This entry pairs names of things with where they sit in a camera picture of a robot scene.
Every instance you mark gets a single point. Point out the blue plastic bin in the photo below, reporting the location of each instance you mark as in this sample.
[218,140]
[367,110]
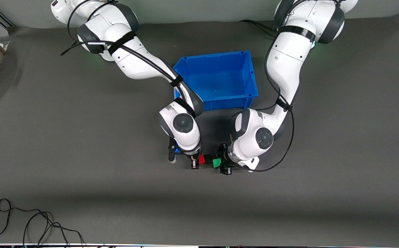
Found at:
[220,79]

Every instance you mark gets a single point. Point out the green cube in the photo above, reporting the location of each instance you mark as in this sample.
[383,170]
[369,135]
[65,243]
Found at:
[216,163]

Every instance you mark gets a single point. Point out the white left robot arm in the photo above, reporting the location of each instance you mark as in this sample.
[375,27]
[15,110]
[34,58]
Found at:
[289,62]

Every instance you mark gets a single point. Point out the black cube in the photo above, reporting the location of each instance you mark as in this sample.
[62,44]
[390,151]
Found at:
[208,160]

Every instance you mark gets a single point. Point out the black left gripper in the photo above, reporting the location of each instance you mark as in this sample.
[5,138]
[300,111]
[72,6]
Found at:
[224,154]

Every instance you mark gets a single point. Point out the red cube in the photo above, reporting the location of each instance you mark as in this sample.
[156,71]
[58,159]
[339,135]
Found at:
[202,159]

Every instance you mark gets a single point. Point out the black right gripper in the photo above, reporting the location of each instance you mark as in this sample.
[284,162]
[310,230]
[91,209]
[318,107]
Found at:
[194,159]

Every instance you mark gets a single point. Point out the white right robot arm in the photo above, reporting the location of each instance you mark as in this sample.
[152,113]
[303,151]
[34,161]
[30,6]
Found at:
[134,62]

